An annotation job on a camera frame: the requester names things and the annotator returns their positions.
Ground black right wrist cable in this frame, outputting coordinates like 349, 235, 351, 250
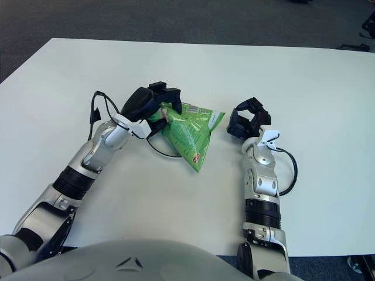
269, 146, 299, 196

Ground green snack bag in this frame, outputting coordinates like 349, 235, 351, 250
148, 102, 226, 173

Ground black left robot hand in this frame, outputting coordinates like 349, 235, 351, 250
112, 81, 183, 141

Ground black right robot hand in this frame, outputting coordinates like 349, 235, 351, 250
226, 98, 281, 147

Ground metal caster foot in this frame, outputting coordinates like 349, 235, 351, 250
347, 254, 375, 273

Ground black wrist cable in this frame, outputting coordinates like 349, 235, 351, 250
269, 146, 299, 196
88, 91, 132, 141

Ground black chair leg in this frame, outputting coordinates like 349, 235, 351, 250
359, 11, 375, 39

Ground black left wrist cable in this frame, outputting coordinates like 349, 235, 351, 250
88, 91, 132, 141

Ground grey robot torso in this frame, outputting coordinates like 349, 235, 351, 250
0, 238, 305, 281

